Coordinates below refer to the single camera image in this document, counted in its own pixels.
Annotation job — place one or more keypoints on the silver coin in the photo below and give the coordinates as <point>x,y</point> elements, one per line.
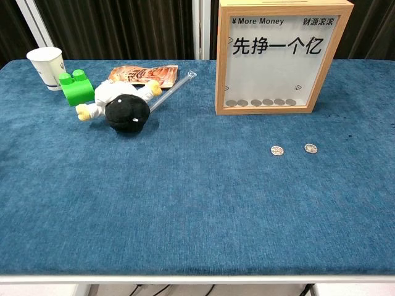
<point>310,148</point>
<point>290,102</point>
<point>279,101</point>
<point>268,101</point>
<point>242,102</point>
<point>230,103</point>
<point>277,150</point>
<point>255,102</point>

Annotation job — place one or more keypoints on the blue table cloth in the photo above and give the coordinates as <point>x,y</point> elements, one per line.
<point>185,200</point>

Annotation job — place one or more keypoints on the clear glass tube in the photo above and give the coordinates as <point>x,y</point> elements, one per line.
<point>172,89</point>

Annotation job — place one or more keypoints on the plush doll with black head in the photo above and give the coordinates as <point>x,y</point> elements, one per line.
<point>123,105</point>

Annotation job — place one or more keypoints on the orange snack pouch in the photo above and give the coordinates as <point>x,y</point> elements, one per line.
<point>145,74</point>

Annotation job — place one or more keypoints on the green toy building block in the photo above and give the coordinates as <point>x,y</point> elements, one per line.
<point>77,91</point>

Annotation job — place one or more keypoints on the white paper cup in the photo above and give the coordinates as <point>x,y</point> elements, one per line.
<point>46,68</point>

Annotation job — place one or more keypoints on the wooden coin bank box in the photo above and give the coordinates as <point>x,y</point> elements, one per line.
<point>222,61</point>

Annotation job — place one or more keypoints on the white partition post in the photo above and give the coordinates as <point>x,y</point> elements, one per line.
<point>34,21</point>
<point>200,27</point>

